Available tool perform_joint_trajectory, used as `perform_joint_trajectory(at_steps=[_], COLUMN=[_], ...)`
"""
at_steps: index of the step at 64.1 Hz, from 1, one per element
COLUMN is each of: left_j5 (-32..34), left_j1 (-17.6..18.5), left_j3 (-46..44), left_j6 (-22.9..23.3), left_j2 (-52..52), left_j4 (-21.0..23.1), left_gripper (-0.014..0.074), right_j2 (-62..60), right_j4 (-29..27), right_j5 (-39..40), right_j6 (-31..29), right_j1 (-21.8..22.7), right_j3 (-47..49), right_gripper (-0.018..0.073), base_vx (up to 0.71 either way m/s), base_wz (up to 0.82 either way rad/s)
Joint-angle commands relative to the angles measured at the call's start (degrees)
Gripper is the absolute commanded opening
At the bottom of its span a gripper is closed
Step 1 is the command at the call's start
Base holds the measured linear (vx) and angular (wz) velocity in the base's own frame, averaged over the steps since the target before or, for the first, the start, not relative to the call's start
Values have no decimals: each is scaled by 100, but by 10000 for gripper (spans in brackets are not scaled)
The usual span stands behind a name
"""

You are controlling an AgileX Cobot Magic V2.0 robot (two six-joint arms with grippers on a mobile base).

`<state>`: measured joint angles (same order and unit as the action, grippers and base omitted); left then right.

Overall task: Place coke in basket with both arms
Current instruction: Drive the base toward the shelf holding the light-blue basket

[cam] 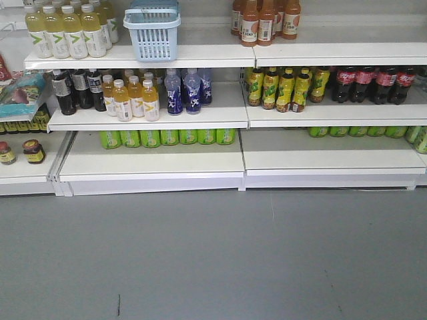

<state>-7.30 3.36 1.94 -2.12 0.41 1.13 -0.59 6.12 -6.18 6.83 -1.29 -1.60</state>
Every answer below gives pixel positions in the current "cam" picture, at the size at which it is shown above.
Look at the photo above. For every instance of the light blue plastic basket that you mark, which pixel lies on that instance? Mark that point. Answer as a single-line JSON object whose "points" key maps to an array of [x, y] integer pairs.
{"points": [[152, 26]]}

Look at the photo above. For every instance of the green drink bottle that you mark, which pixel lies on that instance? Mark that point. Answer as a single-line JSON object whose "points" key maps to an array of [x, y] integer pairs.
{"points": [[188, 136], [130, 138], [110, 139], [206, 136], [169, 137], [225, 136], [150, 138]]}

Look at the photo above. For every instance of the pale yellow drink bottle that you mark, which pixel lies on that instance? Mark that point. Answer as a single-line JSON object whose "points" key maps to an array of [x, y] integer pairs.
{"points": [[92, 31], [36, 28], [55, 32], [73, 33]]}

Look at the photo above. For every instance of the orange juice bottle C100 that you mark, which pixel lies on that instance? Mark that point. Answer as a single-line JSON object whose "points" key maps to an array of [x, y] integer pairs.
{"points": [[250, 24], [291, 19], [266, 23]]}

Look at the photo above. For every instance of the teal snack bag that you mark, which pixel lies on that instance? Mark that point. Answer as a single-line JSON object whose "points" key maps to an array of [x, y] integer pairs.
{"points": [[21, 96]]}

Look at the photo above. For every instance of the plastic cola bottle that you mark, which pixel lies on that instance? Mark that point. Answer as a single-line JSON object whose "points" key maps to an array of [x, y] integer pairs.
{"points": [[384, 82], [344, 79], [363, 78], [403, 82]]}

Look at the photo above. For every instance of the white metal shelf unit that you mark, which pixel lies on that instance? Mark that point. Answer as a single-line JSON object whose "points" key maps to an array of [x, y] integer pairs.
{"points": [[271, 149]]}

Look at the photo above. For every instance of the blue sports drink bottle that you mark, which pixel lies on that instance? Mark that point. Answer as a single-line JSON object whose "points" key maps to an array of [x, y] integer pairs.
{"points": [[205, 88], [192, 83], [173, 88]]}

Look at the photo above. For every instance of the orange vitamin drink bottle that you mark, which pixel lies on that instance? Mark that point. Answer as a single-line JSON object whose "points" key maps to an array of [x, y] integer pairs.
{"points": [[150, 101], [121, 99], [108, 95], [136, 96]]}

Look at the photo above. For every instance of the yellow lemon tea bottle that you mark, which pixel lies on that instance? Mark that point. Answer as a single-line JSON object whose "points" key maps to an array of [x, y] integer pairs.
{"points": [[255, 87], [319, 82], [285, 89], [270, 86], [301, 88]]}

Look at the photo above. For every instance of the dark tea bottle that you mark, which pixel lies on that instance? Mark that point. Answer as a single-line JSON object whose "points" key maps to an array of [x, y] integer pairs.
{"points": [[62, 89], [95, 86], [82, 88]]}

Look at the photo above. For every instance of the sauce jar red lid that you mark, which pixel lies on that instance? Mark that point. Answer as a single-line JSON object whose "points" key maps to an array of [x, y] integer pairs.
{"points": [[33, 151], [7, 155]]}

